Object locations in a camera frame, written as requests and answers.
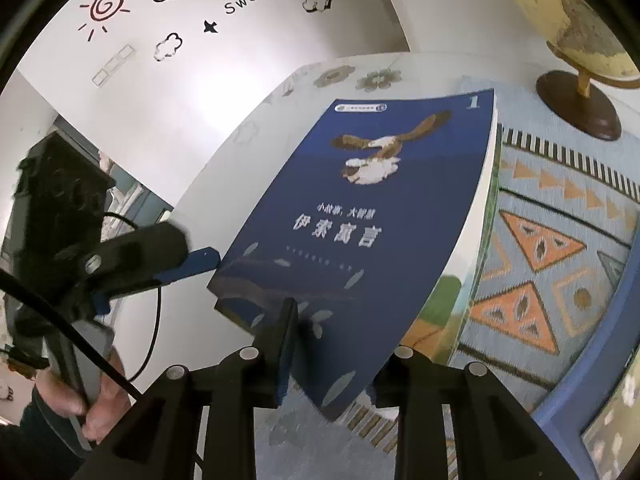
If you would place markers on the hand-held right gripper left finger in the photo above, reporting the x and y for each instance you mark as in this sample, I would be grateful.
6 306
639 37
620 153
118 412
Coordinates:
285 340

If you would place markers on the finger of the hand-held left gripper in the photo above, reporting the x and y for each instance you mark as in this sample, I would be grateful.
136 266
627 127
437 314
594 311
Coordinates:
140 252
195 262

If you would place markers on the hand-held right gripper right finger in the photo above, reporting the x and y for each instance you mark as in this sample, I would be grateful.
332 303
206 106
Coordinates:
400 375

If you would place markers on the dark blue book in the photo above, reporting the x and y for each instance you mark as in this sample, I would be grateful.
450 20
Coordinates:
350 210
585 360

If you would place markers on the person's left forearm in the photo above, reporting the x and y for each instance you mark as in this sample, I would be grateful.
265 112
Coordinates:
35 450

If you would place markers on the person's left hand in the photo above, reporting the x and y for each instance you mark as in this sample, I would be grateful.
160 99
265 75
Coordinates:
107 400

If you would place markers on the patterned blue table mat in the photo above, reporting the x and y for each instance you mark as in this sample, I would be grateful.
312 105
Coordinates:
540 240

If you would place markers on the beige desk globe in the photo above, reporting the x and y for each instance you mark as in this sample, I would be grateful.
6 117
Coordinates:
575 15

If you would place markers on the white wall switch panel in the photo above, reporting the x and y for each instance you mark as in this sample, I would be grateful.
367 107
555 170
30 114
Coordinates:
112 66

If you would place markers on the cartoon wall sticker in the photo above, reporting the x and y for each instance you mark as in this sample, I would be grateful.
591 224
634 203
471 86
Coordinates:
210 26

